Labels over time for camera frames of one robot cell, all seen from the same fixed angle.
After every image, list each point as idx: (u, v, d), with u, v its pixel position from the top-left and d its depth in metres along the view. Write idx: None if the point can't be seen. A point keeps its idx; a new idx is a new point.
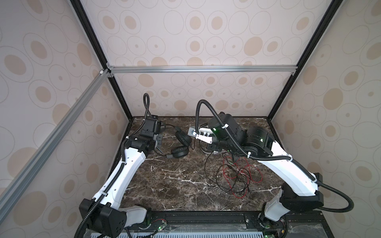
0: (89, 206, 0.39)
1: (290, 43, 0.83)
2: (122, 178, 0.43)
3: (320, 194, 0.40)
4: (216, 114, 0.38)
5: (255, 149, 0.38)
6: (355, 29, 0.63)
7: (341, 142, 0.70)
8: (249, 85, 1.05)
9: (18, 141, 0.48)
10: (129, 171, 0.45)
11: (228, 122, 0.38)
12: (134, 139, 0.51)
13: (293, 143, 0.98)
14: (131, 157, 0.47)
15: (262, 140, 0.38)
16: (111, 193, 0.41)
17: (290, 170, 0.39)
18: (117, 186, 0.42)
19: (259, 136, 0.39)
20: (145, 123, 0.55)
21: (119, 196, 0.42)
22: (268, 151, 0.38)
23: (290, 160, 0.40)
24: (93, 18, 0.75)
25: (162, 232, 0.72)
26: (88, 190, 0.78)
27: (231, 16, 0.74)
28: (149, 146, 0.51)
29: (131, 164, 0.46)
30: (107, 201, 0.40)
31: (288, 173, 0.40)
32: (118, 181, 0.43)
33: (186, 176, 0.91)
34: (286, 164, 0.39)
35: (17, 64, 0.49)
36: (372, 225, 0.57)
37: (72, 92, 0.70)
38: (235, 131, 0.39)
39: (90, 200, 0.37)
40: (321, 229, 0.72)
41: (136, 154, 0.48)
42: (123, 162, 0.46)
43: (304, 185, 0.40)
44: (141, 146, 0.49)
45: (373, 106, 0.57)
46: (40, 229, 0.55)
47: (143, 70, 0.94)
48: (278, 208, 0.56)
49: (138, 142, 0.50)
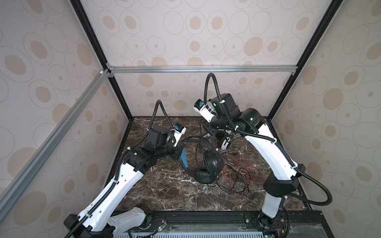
0: (72, 224, 0.38)
1: (290, 43, 0.83)
2: (110, 200, 0.40)
3: (295, 179, 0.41)
4: (218, 89, 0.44)
5: (242, 125, 0.44)
6: (355, 29, 0.63)
7: (341, 142, 0.70)
8: (249, 85, 1.05)
9: (18, 140, 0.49)
10: (119, 192, 0.42)
11: (227, 99, 0.45)
12: (133, 153, 0.47)
13: (293, 143, 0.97)
14: (124, 175, 0.43)
15: (251, 119, 0.44)
16: (95, 215, 0.38)
17: (272, 151, 0.44)
18: (102, 208, 0.39)
19: (250, 115, 0.45)
20: (148, 134, 0.48)
21: (103, 219, 0.40)
22: (254, 128, 0.43)
23: (274, 143, 0.45)
24: (93, 18, 0.75)
25: (162, 232, 0.72)
26: (88, 190, 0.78)
27: (230, 16, 0.74)
28: (148, 163, 0.46)
29: (123, 186, 0.42)
30: (89, 224, 0.38)
31: (269, 154, 0.45)
32: (105, 202, 0.40)
33: (186, 176, 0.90)
34: (270, 147, 0.44)
35: (17, 64, 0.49)
36: (372, 225, 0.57)
37: (73, 92, 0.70)
38: (232, 109, 0.47)
39: (75, 218, 0.39)
40: (321, 229, 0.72)
41: (131, 173, 0.43)
42: (115, 181, 0.43)
43: (282, 168, 0.44)
44: (139, 164, 0.45)
45: (374, 106, 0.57)
46: (40, 229, 0.55)
47: (143, 70, 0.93)
48: (270, 199, 0.58)
49: (136, 158, 0.46)
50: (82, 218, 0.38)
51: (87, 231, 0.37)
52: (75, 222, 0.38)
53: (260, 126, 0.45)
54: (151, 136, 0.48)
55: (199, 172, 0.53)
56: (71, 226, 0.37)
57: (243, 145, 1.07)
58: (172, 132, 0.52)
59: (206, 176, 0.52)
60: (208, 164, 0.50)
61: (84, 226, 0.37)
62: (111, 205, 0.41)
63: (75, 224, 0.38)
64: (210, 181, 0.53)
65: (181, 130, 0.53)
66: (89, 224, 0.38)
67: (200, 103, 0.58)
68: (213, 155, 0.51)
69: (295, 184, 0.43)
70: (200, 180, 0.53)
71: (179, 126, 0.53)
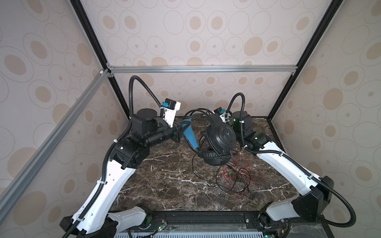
0: (67, 227, 0.36)
1: (290, 43, 0.83)
2: (100, 201, 0.37)
3: (316, 190, 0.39)
4: (241, 110, 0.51)
5: (251, 145, 0.54)
6: (355, 29, 0.63)
7: (341, 142, 0.70)
8: (249, 84, 1.04)
9: (18, 140, 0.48)
10: (109, 192, 0.38)
11: (246, 120, 0.53)
12: (119, 148, 0.40)
13: (293, 143, 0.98)
14: (112, 175, 0.38)
15: (255, 138, 0.54)
16: (87, 218, 0.36)
17: (282, 163, 0.48)
18: (94, 210, 0.37)
19: (256, 135, 0.56)
20: (134, 123, 0.37)
21: (96, 220, 0.38)
22: (260, 144, 0.52)
23: (282, 155, 0.49)
24: (93, 18, 0.75)
25: (162, 232, 0.72)
26: (88, 190, 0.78)
27: (231, 16, 0.74)
28: (138, 157, 0.40)
29: (112, 185, 0.38)
30: (83, 227, 0.36)
31: (282, 167, 0.48)
32: (96, 204, 0.37)
33: (186, 176, 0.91)
34: (279, 158, 0.49)
35: (17, 64, 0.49)
36: (372, 225, 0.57)
37: (73, 92, 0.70)
38: (248, 127, 0.55)
39: (68, 221, 0.38)
40: (321, 229, 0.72)
41: (119, 172, 0.38)
42: (102, 182, 0.38)
43: (296, 178, 0.45)
44: (126, 159, 0.38)
45: (374, 106, 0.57)
46: (40, 229, 0.55)
47: (143, 70, 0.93)
48: (285, 208, 0.55)
49: (124, 152, 0.39)
50: (75, 222, 0.37)
51: (82, 235, 0.35)
52: (69, 225, 0.37)
53: (267, 143, 0.53)
54: (136, 124, 0.37)
55: (206, 152, 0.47)
56: (66, 230, 0.36)
57: None
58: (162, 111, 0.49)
59: (215, 156, 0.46)
60: (212, 140, 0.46)
61: (79, 229, 0.36)
62: (103, 206, 0.38)
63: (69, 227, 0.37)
64: (220, 161, 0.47)
65: (174, 106, 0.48)
66: (83, 228, 0.36)
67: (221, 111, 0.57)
68: (216, 130, 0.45)
69: (317, 195, 0.41)
70: (211, 162, 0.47)
71: (169, 103, 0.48)
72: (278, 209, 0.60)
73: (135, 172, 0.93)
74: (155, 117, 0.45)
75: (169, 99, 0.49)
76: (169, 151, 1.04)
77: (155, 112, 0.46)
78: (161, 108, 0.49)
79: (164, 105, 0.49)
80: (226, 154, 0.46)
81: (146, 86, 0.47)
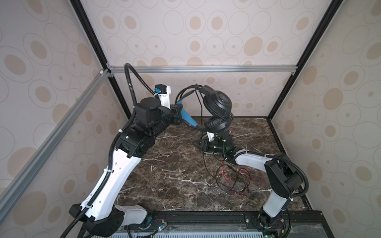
0: (76, 213, 0.37)
1: (290, 43, 0.83)
2: (107, 190, 0.37)
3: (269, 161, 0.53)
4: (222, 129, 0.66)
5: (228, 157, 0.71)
6: (355, 29, 0.63)
7: (341, 142, 0.70)
8: (249, 85, 1.05)
9: (18, 140, 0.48)
10: (115, 181, 0.38)
11: None
12: (125, 136, 0.40)
13: (293, 143, 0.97)
14: (118, 164, 0.38)
15: (232, 150, 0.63)
16: (95, 205, 0.37)
17: (247, 156, 0.63)
18: (101, 199, 0.37)
19: (232, 148, 0.75)
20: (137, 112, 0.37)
21: (104, 208, 0.38)
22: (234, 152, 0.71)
23: (247, 152, 0.66)
24: (93, 19, 0.75)
25: (162, 232, 0.72)
26: (88, 190, 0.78)
27: (231, 16, 0.74)
28: (144, 146, 0.40)
29: (119, 174, 0.38)
30: (92, 214, 0.36)
31: (248, 159, 0.62)
32: (103, 193, 0.37)
33: (186, 176, 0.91)
34: (246, 154, 0.64)
35: (17, 65, 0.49)
36: (372, 225, 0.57)
37: (73, 92, 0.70)
38: (229, 145, 0.71)
39: (77, 208, 0.39)
40: (321, 229, 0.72)
41: (126, 161, 0.38)
42: (109, 171, 0.38)
43: (256, 159, 0.58)
44: (132, 148, 0.38)
45: (373, 106, 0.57)
46: (41, 229, 0.55)
47: (143, 70, 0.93)
48: (274, 198, 0.58)
49: (129, 142, 0.39)
50: (83, 209, 0.37)
51: (91, 221, 0.36)
52: (78, 211, 0.38)
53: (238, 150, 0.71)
54: (140, 114, 0.37)
55: (211, 120, 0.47)
56: (75, 216, 0.37)
57: (242, 146, 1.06)
58: (157, 97, 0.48)
59: (220, 121, 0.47)
60: (212, 107, 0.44)
61: (88, 215, 0.37)
62: (110, 194, 0.38)
63: (78, 213, 0.37)
64: (225, 125, 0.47)
65: (166, 91, 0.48)
66: (91, 214, 0.36)
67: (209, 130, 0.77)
68: (213, 97, 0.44)
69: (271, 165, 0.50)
70: (217, 129, 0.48)
71: (161, 88, 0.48)
72: (271, 201, 0.61)
73: (135, 172, 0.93)
74: (159, 104, 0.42)
75: (159, 85, 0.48)
76: (169, 151, 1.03)
77: (158, 101, 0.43)
78: (156, 95, 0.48)
79: (157, 91, 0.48)
80: (230, 116, 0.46)
81: (139, 76, 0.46)
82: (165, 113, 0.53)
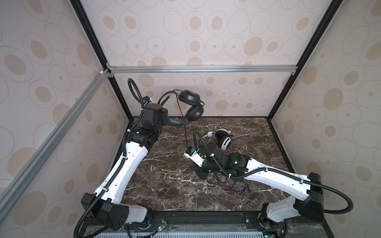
0: (90, 201, 0.39)
1: (290, 43, 0.83)
2: (123, 173, 0.43)
3: (315, 194, 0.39)
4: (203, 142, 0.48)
5: (233, 172, 0.50)
6: (355, 29, 0.63)
7: (341, 142, 0.70)
8: (249, 84, 1.04)
9: (18, 140, 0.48)
10: (130, 166, 0.44)
11: (216, 150, 0.51)
12: (136, 132, 0.49)
13: (293, 143, 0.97)
14: (131, 151, 0.45)
15: (235, 162, 0.52)
16: (111, 189, 0.40)
17: (271, 178, 0.46)
18: (118, 181, 0.41)
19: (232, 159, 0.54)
20: (144, 114, 0.49)
21: (119, 192, 0.42)
22: (241, 168, 0.50)
23: (267, 170, 0.48)
24: (93, 18, 0.75)
25: (162, 232, 0.72)
26: (88, 190, 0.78)
27: (231, 16, 0.74)
28: (151, 140, 0.49)
29: (132, 159, 0.45)
30: (107, 197, 0.39)
31: (272, 182, 0.46)
32: (119, 176, 0.42)
33: (186, 176, 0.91)
34: (267, 175, 0.47)
35: (17, 64, 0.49)
36: (372, 225, 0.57)
37: (73, 92, 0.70)
38: (221, 157, 0.53)
39: (91, 195, 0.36)
40: (321, 229, 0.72)
41: (138, 149, 0.46)
42: (124, 157, 0.45)
43: (291, 188, 0.44)
44: (143, 141, 0.47)
45: (373, 106, 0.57)
46: (40, 229, 0.55)
47: (143, 70, 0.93)
48: (286, 211, 0.55)
49: (139, 136, 0.48)
50: (100, 192, 0.40)
51: (108, 203, 0.39)
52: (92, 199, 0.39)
53: (248, 163, 0.51)
54: (148, 114, 0.49)
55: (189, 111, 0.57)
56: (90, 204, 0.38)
57: (242, 146, 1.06)
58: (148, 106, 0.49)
59: (196, 109, 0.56)
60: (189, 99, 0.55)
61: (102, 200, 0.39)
62: (125, 178, 0.43)
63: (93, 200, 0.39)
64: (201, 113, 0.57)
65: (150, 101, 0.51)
66: (107, 197, 0.39)
67: (191, 149, 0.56)
68: (186, 93, 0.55)
69: (318, 199, 0.40)
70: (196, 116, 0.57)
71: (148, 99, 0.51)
72: (280, 212, 0.58)
73: (135, 172, 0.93)
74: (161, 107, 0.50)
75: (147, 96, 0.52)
76: (169, 151, 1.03)
77: (160, 104, 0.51)
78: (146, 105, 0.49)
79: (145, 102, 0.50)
80: (202, 104, 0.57)
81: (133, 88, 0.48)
82: (165, 114, 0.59)
